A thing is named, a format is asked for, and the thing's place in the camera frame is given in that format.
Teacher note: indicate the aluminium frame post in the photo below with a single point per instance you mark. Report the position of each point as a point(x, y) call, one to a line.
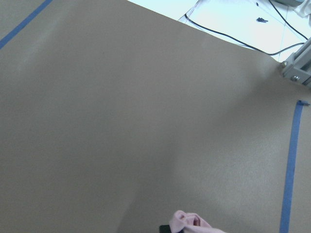
point(297, 67)

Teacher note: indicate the small black clip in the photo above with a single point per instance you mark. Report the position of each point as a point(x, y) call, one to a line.
point(259, 19)

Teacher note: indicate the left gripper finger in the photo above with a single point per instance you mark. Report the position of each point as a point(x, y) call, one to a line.
point(164, 229)

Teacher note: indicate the pink printed t-shirt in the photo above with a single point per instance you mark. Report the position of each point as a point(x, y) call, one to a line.
point(190, 223)

